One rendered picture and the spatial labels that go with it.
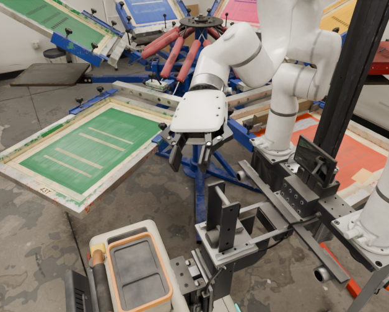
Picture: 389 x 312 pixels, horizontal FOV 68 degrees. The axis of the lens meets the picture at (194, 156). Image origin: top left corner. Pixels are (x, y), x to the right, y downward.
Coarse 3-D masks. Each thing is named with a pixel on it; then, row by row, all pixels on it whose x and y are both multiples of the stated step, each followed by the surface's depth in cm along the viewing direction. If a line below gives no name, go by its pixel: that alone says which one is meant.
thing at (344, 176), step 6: (258, 132) 149; (264, 132) 149; (294, 132) 149; (342, 168) 127; (348, 168) 127; (336, 174) 124; (342, 174) 124; (348, 174) 124; (354, 174) 124; (342, 180) 121; (348, 180) 121; (354, 180) 121; (342, 186) 118; (348, 186) 118
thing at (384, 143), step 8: (256, 104) 167; (264, 104) 167; (240, 112) 159; (248, 112) 162; (256, 112) 165; (320, 112) 164; (352, 128) 149; (360, 128) 146; (368, 136) 143; (376, 136) 140; (376, 144) 141; (384, 144) 138; (360, 192) 110; (368, 192) 110; (344, 200) 107; (352, 200) 107; (360, 200) 107
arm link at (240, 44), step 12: (240, 24) 55; (228, 36) 55; (240, 36) 54; (252, 36) 55; (204, 48) 63; (216, 48) 58; (228, 48) 56; (240, 48) 55; (252, 48) 56; (204, 60) 60; (216, 60) 59; (228, 60) 58; (240, 60) 57; (204, 72) 57; (216, 72) 58; (228, 72) 61
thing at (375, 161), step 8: (296, 120) 159; (344, 136) 147; (352, 144) 141; (360, 144) 141; (368, 152) 136; (376, 152) 136; (360, 160) 131; (368, 160) 131; (376, 160) 131; (384, 160) 131; (360, 168) 127; (368, 168) 127; (376, 168) 127
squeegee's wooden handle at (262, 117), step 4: (300, 100) 155; (304, 100) 155; (308, 100) 157; (300, 104) 155; (304, 104) 156; (308, 104) 158; (300, 108) 157; (304, 108) 159; (308, 108) 161; (264, 112) 145; (268, 112) 145; (256, 116) 142; (260, 116) 143; (264, 116) 145; (256, 120) 143; (260, 120) 144; (264, 120) 146; (264, 124) 148
